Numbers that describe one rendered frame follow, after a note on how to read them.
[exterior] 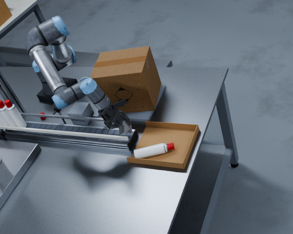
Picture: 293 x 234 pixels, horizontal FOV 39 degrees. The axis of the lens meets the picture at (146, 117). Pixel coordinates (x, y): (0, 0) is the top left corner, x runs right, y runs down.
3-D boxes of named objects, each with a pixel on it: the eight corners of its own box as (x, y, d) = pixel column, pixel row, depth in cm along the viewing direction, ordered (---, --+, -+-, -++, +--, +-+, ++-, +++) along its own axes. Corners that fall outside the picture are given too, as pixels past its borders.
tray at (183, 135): (128, 162, 207) (126, 157, 204) (146, 126, 223) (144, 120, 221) (184, 169, 194) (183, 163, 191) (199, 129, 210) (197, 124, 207)
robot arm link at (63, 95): (13, 31, 211) (55, 105, 194) (32, 22, 213) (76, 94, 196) (20, 44, 222) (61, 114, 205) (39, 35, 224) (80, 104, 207)
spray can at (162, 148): (132, 147, 205) (172, 138, 202) (135, 152, 209) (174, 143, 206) (133, 157, 202) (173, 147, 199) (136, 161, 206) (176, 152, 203)
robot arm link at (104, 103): (97, 95, 202) (109, 91, 197) (103, 102, 204) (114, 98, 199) (90, 106, 198) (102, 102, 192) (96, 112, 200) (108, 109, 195)
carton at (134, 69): (105, 114, 237) (88, 78, 219) (115, 88, 254) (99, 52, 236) (155, 110, 227) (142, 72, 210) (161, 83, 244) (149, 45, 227)
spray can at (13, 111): (17, 129, 245) (0, 103, 232) (23, 123, 248) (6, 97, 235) (23, 130, 242) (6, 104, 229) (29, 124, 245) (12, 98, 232)
